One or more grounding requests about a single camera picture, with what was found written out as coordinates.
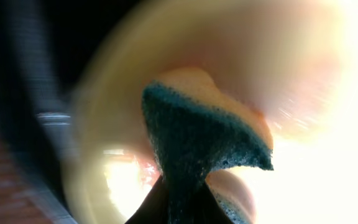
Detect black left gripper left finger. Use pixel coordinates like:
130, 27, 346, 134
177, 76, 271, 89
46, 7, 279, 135
125, 176, 169, 224

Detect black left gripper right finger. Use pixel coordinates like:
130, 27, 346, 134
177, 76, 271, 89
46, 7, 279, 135
197, 183, 233, 224

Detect green yellow sponge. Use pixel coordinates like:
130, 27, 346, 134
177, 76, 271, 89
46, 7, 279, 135
142, 68, 273, 223

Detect yellow plate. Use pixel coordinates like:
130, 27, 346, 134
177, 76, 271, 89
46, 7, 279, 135
65, 1, 358, 223

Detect round black tray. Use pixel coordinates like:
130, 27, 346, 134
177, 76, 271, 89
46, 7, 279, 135
0, 0, 137, 223

